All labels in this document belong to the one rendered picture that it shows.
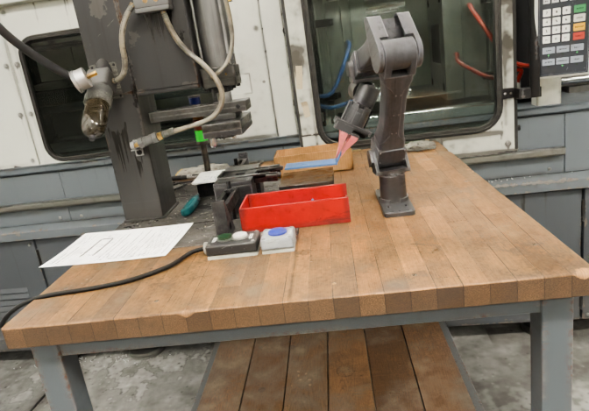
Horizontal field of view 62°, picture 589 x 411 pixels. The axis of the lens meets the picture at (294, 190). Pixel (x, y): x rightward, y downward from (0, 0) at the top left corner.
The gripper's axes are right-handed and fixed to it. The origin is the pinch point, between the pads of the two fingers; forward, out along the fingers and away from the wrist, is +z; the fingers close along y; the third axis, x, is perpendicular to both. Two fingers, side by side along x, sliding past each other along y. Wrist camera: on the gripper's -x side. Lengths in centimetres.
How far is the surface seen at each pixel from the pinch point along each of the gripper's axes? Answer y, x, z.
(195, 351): 16, -74, 123
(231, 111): 30.3, 2.6, 0.3
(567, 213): -94, -57, -7
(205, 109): 36.8, 2.7, 2.6
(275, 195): 11.3, 12.2, 13.8
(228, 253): 15.6, 36.9, 22.1
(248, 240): 12.9, 36.0, 18.1
